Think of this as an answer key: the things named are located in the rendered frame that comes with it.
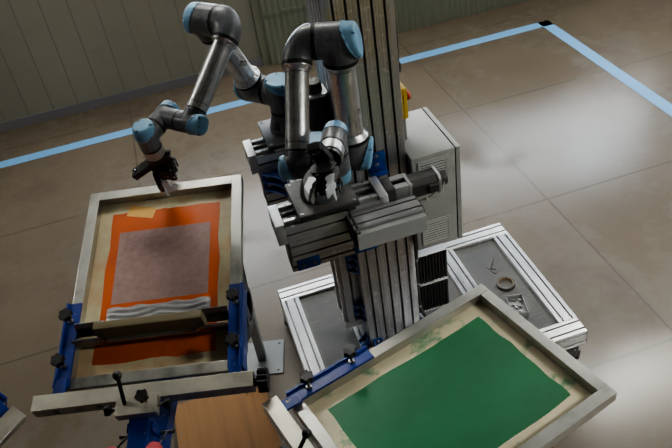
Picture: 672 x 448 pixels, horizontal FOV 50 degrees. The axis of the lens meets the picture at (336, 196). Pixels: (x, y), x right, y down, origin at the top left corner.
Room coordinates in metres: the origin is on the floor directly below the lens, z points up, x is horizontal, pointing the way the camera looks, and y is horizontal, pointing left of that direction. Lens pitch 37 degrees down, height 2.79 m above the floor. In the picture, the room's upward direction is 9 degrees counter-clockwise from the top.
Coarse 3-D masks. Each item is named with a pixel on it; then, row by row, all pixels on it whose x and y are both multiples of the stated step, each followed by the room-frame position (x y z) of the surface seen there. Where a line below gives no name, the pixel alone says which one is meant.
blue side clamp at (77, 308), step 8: (72, 304) 1.81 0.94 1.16; (80, 304) 1.81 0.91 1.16; (80, 312) 1.78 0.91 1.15; (64, 328) 1.72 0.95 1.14; (72, 328) 1.73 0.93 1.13; (64, 336) 1.70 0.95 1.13; (72, 336) 1.70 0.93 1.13; (64, 344) 1.67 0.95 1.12; (72, 344) 1.67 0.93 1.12; (64, 352) 1.65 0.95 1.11; (72, 352) 1.64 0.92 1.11; (64, 360) 1.62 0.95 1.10; (72, 360) 1.61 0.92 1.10; (56, 368) 1.59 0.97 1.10; (72, 368) 1.59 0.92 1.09; (56, 376) 1.56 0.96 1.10; (64, 376) 1.56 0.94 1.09
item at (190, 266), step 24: (168, 216) 2.15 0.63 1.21; (192, 216) 2.14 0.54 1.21; (216, 216) 2.12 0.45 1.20; (168, 240) 2.05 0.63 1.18; (192, 240) 2.03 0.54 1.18; (216, 240) 2.01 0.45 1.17; (168, 264) 1.95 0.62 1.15; (192, 264) 1.93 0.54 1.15; (216, 264) 1.92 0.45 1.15; (168, 288) 1.85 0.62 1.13; (192, 288) 1.84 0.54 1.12; (216, 288) 1.82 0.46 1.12; (168, 336) 1.68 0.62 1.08; (192, 336) 1.66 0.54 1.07
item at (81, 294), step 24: (120, 192) 2.27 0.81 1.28; (144, 192) 2.25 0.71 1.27; (192, 192) 2.23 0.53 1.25; (240, 192) 2.17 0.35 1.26; (96, 216) 2.17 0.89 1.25; (240, 216) 2.06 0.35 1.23; (96, 240) 2.10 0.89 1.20; (240, 240) 1.96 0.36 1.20; (240, 264) 1.87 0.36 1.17; (72, 384) 1.54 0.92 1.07; (96, 384) 1.53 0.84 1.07
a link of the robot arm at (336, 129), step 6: (336, 120) 1.84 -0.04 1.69; (324, 126) 1.85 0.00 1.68; (330, 126) 1.81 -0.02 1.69; (336, 126) 1.81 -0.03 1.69; (342, 126) 1.82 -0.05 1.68; (324, 132) 1.80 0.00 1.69; (330, 132) 1.78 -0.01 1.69; (336, 132) 1.78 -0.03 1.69; (342, 132) 1.79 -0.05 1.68; (324, 138) 1.76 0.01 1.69; (336, 138) 1.75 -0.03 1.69; (342, 138) 1.76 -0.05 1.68
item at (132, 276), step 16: (112, 224) 2.16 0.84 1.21; (128, 224) 2.15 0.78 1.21; (144, 224) 2.14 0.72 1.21; (160, 224) 2.12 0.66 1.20; (112, 240) 2.09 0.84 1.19; (128, 240) 2.08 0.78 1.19; (144, 240) 2.07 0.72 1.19; (160, 240) 2.05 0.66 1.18; (112, 256) 2.02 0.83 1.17; (128, 256) 2.01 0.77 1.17; (144, 256) 2.00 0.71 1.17; (160, 256) 1.99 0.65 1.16; (112, 272) 1.96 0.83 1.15; (128, 272) 1.94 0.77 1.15; (144, 272) 1.93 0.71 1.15; (160, 272) 1.92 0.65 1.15; (112, 288) 1.89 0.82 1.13; (128, 288) 1.88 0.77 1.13; (144, 288) 1.87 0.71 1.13; (112, 304) 1.83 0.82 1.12; (128, 304) 1.82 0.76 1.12; (96, 352) 1.66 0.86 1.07; (112, 352) 1.65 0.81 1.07; (128, 352) 1.64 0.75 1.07; (144, 352) 1.63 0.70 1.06
